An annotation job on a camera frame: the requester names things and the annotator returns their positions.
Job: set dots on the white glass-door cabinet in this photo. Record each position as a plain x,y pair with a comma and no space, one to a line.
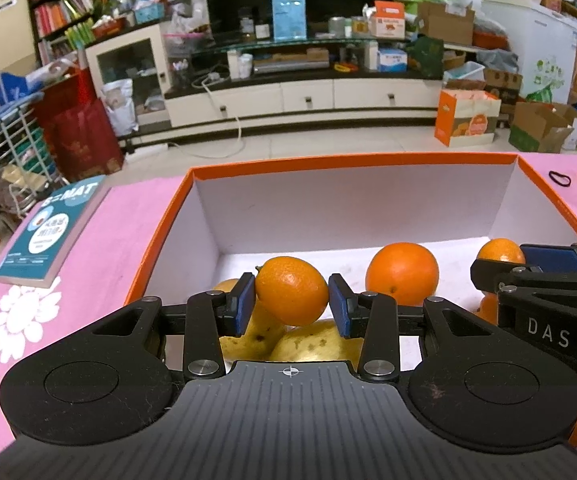
131,65

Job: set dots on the yellow pear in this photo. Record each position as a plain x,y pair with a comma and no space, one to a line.
263,332
313,345

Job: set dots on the orange cardboard box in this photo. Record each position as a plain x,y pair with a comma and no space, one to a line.
343,210

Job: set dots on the brown cardboard box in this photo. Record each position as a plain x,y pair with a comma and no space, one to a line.
446,22

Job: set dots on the orange gift box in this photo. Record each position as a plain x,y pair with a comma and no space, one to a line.
468,117

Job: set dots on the teal book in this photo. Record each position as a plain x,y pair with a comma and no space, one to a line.
51,237

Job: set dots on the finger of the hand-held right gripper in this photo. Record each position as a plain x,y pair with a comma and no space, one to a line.
548,258
488,272

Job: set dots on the white fridge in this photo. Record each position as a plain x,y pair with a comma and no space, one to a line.
533,45

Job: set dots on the blue bag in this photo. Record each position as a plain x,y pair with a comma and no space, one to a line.
16,85

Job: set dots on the dark bookshelf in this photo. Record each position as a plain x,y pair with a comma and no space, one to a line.
63,0

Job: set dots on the light blue package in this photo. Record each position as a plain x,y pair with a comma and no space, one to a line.
289,16

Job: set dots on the blue tissue box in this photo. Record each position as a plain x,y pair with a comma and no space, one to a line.
392,60

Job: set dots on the medium orange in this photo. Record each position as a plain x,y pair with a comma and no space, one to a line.
501,251
291,290

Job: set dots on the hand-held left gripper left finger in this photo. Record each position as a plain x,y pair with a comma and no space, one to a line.
242,305

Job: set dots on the red gift bag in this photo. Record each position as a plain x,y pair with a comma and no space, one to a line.
81,135

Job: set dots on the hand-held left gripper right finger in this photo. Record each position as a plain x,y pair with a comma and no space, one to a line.
341,310

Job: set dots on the large orange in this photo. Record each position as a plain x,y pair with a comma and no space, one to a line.
402,272

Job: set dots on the small orange and white box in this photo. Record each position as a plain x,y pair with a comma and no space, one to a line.
388,17

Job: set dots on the white television stand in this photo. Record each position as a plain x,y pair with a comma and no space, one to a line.
298,90

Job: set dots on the white plastic bag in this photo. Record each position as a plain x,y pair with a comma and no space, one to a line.
118,105

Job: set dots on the open cardboard box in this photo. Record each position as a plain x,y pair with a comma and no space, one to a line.
538,125

